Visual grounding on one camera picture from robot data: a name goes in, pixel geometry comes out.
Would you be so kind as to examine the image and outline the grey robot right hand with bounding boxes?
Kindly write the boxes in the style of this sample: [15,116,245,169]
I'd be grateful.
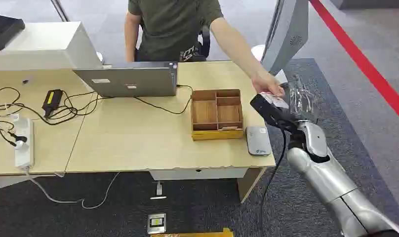
[250,74,320,133]

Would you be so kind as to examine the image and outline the person's left hand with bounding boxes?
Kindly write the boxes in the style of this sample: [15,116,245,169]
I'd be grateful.
[251,70,286,98]

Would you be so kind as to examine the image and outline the white red printed card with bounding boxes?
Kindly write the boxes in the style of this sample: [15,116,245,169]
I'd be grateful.
[259,92,289,110]

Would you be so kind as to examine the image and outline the white flat router device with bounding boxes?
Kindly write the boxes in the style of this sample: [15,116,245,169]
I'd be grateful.
[244,125,273,157]

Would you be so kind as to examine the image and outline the white round base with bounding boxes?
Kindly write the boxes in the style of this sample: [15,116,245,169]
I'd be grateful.
[250,44,266,63]

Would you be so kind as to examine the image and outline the white kiosk stand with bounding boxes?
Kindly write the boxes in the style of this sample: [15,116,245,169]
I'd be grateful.
[261,0,310,86]

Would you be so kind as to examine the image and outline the wooden compartment box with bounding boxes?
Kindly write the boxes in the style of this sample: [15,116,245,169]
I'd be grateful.
[190,88,245,142]

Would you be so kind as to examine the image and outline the black office chair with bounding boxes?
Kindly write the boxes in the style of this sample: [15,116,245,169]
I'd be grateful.
[198,25,211,60]

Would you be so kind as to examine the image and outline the wooden desk leg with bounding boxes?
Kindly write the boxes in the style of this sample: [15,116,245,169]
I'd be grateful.
[237,166,268,204]

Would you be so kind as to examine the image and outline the white desk crossbeam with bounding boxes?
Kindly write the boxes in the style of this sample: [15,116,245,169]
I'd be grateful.
[149,167,250,182]

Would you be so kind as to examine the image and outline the person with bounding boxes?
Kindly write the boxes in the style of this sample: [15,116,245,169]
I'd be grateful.
[124,0,286,98]

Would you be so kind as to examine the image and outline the grey laptop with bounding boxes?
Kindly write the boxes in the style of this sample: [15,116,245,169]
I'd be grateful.
[72,61,179,98]

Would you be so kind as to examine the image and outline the yellow floor marker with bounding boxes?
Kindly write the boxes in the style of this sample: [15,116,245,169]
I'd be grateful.
[150,228,235,237]

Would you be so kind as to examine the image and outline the silver floor socket box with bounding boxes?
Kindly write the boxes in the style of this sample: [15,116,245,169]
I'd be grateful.
[147,213,167,235]

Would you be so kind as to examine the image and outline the black power adapter yellow label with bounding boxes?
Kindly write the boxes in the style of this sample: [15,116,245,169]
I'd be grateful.
[41,89,64,119]

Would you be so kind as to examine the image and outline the metal pole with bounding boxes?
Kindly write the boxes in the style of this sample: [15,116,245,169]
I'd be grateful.
[50,0,71,23]

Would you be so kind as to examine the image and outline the white monitor housing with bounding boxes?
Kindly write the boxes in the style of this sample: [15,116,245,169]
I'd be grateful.
[0,21,104,72]

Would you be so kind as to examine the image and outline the white power strip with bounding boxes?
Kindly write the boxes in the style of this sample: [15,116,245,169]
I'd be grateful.
[13,118,35,170]

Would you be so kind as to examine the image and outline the black plug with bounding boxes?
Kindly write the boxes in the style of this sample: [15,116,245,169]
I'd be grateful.
[6,130,28,147]

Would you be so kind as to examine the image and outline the black device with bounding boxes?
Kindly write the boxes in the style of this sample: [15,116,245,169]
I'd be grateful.
[0,13,26,52]

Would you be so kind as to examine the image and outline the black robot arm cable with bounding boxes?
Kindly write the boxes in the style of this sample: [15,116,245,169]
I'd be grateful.
[259,128,287,237]

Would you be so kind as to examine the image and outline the black laptop power cable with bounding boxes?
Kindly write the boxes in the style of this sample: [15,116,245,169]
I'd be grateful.
[133,84,194,116]

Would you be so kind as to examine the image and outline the small white floor bracket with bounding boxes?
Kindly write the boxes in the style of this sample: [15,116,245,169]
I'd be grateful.
[149,181,168,200]

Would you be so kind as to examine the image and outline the tangled black cables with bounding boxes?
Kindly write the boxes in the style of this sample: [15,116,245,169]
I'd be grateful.
[0,86,114,147]

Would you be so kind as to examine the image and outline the white power strip cable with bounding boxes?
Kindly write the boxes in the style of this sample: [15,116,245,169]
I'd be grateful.
[24,166,120,210]

